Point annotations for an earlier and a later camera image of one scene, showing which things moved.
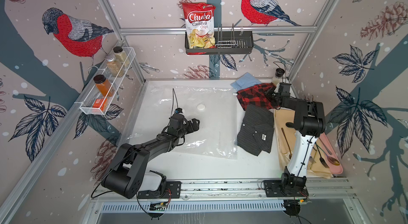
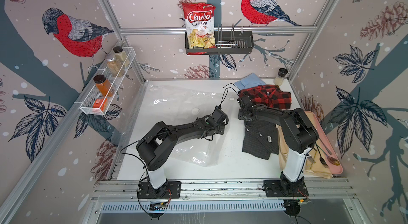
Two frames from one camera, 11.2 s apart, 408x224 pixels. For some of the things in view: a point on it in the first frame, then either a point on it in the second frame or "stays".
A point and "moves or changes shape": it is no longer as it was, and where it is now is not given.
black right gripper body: [272, 96] → [240, 115]
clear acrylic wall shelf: [95, 101] stays
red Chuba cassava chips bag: [200, 23] stays
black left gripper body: [186, 128] → [220, 129]
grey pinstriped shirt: [257, 130] moves or changes shape
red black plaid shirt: [255, 95] stays
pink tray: [330, 156] stays
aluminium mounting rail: [318, 189] stays
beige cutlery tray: [287, 140] stays
